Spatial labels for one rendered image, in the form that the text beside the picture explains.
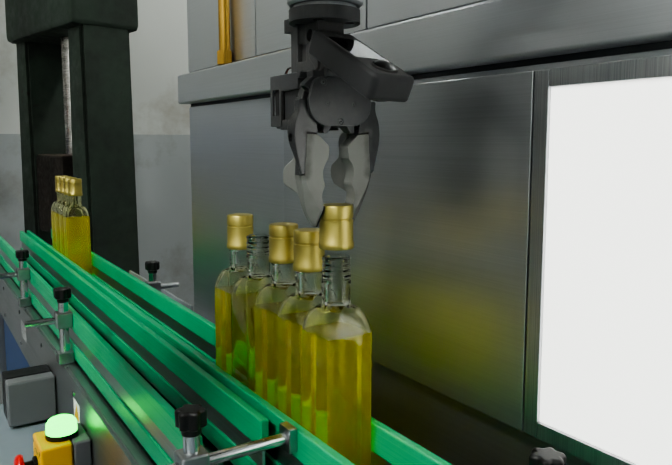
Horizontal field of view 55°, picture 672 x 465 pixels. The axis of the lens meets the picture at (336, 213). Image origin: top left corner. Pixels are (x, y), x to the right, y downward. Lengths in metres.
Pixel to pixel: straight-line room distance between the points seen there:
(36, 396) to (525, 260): 0.95
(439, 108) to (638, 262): 0.27
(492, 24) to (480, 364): 0.34
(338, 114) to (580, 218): 0.24
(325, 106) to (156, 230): 3.59
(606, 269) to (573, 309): 0.05
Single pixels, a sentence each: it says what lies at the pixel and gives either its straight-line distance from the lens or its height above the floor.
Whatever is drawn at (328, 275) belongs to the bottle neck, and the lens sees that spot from 0.65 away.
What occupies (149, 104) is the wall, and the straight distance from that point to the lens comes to 4.16.
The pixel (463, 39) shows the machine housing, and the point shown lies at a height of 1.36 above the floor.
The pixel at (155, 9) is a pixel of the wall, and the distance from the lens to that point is 4.24.
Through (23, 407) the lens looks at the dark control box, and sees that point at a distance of 1.32.
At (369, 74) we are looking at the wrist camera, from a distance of 0.57.
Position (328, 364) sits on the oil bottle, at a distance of 0.65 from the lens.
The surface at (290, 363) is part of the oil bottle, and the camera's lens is 0.72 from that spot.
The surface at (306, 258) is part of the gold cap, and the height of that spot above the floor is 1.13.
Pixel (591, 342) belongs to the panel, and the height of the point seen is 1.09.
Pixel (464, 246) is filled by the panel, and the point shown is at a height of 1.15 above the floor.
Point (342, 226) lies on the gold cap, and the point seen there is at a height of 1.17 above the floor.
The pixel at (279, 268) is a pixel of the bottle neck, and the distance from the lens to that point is 0.75.
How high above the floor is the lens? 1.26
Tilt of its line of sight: 6 degrees down
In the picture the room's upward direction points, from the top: straight up
